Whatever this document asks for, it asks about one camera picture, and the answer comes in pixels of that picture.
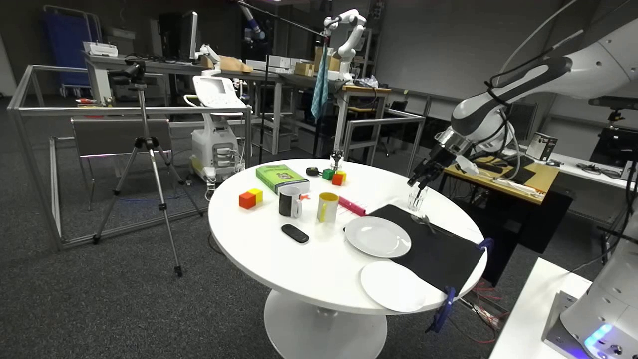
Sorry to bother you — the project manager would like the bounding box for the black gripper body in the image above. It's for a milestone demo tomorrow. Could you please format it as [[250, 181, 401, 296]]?
[[421, 145, 457, 179]]

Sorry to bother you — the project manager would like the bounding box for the white ceramic plate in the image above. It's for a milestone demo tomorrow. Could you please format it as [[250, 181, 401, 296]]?
[[344, 217, 413, 258]]

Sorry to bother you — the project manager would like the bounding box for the white robot base platform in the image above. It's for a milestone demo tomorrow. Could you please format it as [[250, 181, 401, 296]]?
[[489, 254, 638, 359]]

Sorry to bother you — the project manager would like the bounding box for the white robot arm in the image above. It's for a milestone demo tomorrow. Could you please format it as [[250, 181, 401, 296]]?
[[409, 19, 638, 189]]

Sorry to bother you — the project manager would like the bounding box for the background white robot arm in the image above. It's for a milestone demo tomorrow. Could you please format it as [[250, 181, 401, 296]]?
[[324, 7, 368, 81]]

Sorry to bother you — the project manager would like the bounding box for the black mat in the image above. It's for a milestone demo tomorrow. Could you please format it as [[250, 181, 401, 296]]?
[[374, 205, 485, 290]]

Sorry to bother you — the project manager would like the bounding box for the flat white paper plate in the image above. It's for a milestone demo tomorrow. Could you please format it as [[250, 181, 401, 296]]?
[[360, 260, 445, 312]]

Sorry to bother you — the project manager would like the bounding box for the pink rectangular block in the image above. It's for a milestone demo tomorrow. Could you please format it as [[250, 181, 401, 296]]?
[[340, 197, 368, 215]]

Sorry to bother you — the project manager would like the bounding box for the yellow and white mug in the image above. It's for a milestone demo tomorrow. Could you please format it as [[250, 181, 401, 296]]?
[[318, 191, 340, 223]]

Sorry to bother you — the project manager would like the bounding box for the wooden side table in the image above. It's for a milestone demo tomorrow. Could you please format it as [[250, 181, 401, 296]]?
[[441, 163, 573, 284]]

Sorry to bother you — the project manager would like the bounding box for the round white table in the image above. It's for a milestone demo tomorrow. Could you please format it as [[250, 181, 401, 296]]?
[[208, 161, 489, 359]]

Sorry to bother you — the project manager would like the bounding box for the green book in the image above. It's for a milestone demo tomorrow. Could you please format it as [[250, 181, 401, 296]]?
[[256, 163, 310, 193]]

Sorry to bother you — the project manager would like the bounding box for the yellow cube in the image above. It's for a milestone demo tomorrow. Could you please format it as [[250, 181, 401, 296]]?
[[250, 187, 264, 205]]

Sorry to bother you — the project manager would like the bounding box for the red cube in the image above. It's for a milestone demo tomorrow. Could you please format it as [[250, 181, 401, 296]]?
[[240, 191, 258, 209]]

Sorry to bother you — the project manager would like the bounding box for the white medical cart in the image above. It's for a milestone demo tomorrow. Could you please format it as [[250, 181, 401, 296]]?
[[186, 73, 246, 189]]

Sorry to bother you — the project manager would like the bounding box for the camera tripod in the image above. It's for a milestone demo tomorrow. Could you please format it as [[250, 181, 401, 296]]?
[[92, 59, 204, 276]]

